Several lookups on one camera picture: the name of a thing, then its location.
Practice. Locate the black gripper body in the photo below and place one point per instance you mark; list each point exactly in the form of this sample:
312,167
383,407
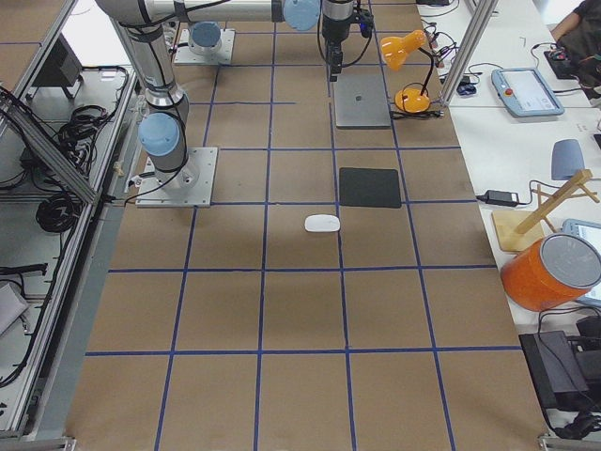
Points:
333,28

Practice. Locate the white computer mouse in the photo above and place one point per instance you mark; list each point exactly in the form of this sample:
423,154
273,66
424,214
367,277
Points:
322,223

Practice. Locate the silver laptop notebook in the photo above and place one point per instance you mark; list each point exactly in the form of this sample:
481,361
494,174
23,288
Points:
360,101

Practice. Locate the black mousepad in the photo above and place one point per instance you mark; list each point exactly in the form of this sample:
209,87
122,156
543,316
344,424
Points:
369,188

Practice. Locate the orange desk lamp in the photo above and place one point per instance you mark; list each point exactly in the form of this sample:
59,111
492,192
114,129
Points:
411,97

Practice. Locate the blue teach pendant tablet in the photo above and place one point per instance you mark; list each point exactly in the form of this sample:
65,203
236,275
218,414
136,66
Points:
525,93

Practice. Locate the black power adapter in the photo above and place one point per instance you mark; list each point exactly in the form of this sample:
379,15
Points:
501,198

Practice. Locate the wooden stand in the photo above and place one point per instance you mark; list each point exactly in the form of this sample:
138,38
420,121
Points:
517,229

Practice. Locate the orange cylinder container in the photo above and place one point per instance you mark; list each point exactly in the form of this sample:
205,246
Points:
538,278

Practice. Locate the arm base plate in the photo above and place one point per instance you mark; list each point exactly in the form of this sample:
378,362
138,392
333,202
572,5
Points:
191,187
188,53

